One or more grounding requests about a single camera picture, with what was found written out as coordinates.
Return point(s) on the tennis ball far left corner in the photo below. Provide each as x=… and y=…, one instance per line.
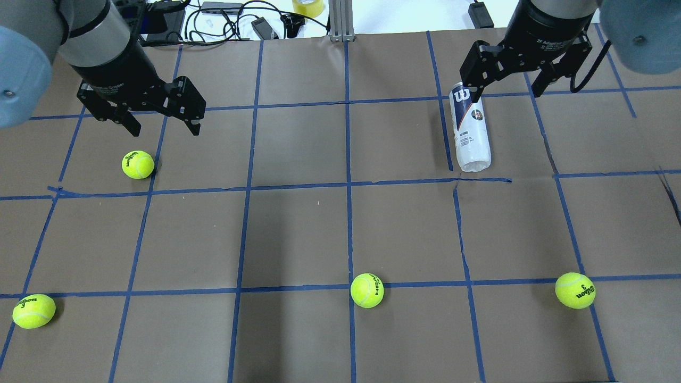
x=34, y=311

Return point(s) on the tennis ball right side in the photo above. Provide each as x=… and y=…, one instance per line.
x=575, y=290

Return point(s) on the yellow tape roll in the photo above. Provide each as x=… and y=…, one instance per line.
x=310, y=8

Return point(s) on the Head tennis ball centre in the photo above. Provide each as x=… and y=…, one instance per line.
x=367, y=290

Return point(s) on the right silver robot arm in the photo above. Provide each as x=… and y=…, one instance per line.
x=644, y=34

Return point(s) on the aluminium frame post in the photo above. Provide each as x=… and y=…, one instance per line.
x=340, y=20

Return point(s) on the grey usb hub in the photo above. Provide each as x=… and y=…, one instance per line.
x=220, y=8

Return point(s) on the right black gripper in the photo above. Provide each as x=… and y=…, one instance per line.
x=545, y=32

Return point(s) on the tennis ball near left gripper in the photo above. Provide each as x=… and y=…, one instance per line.
x=138, y=165

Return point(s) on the white tennis ball can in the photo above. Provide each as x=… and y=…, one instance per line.
x=472, y=147

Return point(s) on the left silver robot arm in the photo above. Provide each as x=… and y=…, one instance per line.
x=102, y=46

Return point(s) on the black power adapter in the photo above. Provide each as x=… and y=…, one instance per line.
x=479, y=15

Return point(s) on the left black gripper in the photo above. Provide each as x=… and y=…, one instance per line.
x=114, y=66

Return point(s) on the black electronic box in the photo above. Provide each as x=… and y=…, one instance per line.
x=153, y=23

